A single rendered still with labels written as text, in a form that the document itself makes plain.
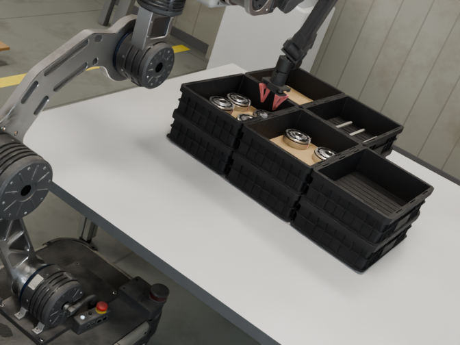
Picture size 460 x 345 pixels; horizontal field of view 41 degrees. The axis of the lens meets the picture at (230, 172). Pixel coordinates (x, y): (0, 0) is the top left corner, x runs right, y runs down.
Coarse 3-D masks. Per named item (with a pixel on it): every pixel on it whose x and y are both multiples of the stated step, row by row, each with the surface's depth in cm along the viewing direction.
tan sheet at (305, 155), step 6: (276, 138) 236; (282, 138) 238; (282, 144) 233; (312, 144) 241; (288, 150) 231; (294, 150) 232; (300, 150) 234; (306, 150) 235; (312, 150) 237; (300, 156) 229; (306, 156) 231; (306, 162) 226; (312, 162) 228
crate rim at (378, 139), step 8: (344, 96) 271; (312, 104) 250; (320, 104) 254; (360, 104) 270; (312, 112) 242; (376, 112) 266; (392, 120) 263; (336, 128) 236; (400, 128) 258; (352, 136) 234; (384, 136) 245; (392, 136) 254; (368, 144) 234
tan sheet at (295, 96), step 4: (292, 88) 288; (288, 92) 282; (292, 92) 284; (296, 92) 285; (292, 96) 280; (296, 96) 282; (300, 96) 283; (304, 96) 285; (292, 100) 276; (296, 100) 277; (300, 100) 278; (304, 100) 280; (308, 100) 282; (312, 100) 283; (300, 104) 274
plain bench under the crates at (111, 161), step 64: (64, 128) 220; (128, 128) 234; (64, 192) 189; (128, 192) 198; (192, 192) 210; (448, 192) 276; (192, 256) 181; (256, 256) 190; (320, 256) 201; (384, 256) 214; (448, 256) 227; (256, 320) 166; (320, 320) 174; (384, 320) 183; (448, 320) 193
